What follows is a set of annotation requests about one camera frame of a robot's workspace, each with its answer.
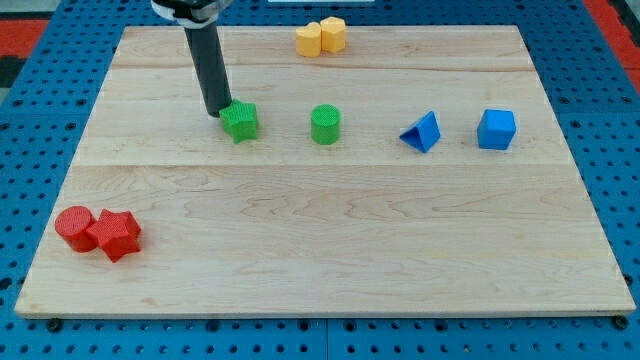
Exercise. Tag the green cylinder block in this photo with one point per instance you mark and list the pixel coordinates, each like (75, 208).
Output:
(325, 124)

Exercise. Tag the blue triangular prism block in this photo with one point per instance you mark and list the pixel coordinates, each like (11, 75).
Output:
(423, 134)

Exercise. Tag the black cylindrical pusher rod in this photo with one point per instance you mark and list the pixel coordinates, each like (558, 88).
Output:
(208, 60)

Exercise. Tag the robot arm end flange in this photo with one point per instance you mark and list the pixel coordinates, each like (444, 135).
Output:
(192, 14)

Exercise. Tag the yellow heart block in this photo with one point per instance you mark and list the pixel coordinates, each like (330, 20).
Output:
(308, 40)

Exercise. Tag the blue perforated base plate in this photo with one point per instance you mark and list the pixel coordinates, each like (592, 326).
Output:
(50, 100)

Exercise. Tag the red cylinder block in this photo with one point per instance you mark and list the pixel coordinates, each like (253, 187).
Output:
(72, 225)

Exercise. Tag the wooden board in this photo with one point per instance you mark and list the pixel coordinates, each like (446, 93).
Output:
(367, 227)

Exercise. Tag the red star block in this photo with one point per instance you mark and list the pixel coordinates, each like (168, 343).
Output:
(116, 234)

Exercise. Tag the blue cube block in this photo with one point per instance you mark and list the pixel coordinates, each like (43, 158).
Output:
(496, 129)

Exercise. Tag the yellow hexagon block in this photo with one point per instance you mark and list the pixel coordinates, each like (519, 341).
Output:
(333, 34)

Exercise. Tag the green star block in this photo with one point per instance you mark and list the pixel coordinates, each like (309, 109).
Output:
(240, 121)

